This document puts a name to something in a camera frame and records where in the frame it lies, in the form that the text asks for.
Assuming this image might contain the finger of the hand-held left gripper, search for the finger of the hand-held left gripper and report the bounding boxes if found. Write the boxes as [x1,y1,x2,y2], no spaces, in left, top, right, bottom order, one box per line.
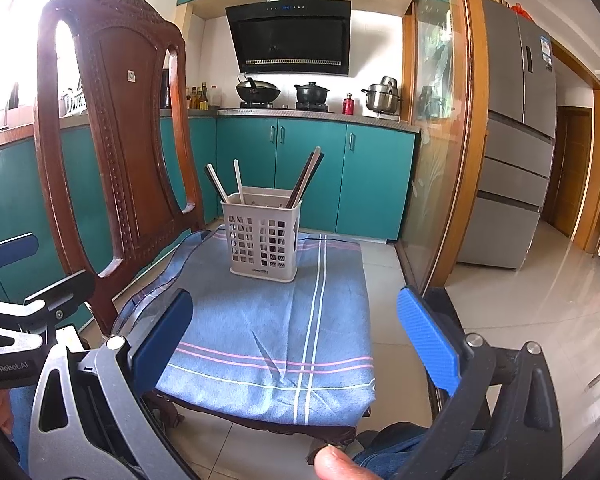
[22,269,97,332]
[0,232,40,271]

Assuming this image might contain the silver refrigerator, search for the silver refrigerator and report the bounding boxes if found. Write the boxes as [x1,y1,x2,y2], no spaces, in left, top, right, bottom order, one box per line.
[455,0,558,271]

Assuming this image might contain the pale plain chopstick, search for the pale plain chopstick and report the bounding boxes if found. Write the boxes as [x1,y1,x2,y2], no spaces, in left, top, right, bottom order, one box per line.
[295,146,323,205]

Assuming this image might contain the black range hood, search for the black range hood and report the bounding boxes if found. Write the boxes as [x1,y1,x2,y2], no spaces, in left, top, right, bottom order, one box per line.
[225,0,352,77]

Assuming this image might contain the grey kitchen countertop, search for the grey kitchen countertop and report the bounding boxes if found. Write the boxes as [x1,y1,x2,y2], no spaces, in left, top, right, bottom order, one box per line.
[0,107,421,156]

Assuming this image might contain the carved wooden chair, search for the carved wooden chair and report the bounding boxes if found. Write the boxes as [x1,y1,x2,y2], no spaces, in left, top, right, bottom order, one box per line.
[32,0,366,463]

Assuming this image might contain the person's left leg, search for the person's left leg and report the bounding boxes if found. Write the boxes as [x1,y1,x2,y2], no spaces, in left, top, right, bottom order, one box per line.
[7,387,36,461]

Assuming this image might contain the person's leg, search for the person's leg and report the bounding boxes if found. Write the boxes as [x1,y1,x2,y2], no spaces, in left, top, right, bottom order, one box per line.
[7,387,36,461]
[352,422,486,480]

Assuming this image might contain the stainless steel pot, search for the stainless steel pot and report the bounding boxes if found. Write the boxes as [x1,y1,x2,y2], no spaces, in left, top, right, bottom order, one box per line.
[362,76,403,113]

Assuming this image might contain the black chopstick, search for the black chopstick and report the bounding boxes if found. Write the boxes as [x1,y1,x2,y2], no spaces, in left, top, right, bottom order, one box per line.
[292,154,326,208]
[206,164,229,204]

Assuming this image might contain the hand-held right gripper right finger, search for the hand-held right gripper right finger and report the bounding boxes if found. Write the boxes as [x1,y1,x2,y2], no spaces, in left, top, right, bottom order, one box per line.
[396,286,566,480]

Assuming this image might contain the person's right hand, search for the person's right hand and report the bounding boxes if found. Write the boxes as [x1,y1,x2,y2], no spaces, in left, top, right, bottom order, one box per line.
[314,446,376,480]

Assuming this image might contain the gas stove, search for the gas stove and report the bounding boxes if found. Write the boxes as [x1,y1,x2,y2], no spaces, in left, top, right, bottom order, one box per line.
[239,101,336,113]

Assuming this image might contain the wood framed glass sliding door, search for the wood framed glass sliding door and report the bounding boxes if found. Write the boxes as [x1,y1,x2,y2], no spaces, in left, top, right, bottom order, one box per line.
[397,0,491,306]

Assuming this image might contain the person's right leg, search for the person's right leg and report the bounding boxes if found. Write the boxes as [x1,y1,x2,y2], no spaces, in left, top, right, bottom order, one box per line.
[352,422,486,480]

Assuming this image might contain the brown wooden door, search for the brown wooden door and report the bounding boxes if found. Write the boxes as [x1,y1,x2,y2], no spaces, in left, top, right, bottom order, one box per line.
[545,106,595,248]

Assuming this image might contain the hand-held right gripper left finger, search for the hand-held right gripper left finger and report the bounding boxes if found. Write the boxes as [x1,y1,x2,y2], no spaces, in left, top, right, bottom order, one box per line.
[27,288,201,480]

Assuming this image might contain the white dish rack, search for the white dish rack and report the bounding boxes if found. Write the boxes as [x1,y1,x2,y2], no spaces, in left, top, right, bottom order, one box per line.
[60,85,88,116]

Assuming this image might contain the black cooking pot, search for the black cooking pot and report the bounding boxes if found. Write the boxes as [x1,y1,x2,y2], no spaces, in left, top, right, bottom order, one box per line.
[294,81,332,107]

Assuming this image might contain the blue checked cloth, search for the blue checked cloth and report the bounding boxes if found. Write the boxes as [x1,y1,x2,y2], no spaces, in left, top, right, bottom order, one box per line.
[111,227,378,423]

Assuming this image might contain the teal lower kitchen cabinets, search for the teal lower kitchen cabinets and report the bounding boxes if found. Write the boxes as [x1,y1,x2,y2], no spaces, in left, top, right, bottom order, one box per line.
[0,115,421,333]

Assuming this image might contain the black wok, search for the black wok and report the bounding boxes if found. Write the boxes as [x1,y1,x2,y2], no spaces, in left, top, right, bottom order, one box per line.
[235,76,282,106]

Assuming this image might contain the white plastic utensil basket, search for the white plastic utensil basket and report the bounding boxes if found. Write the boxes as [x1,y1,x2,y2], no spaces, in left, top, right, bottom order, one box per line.
[221,187,301,283]

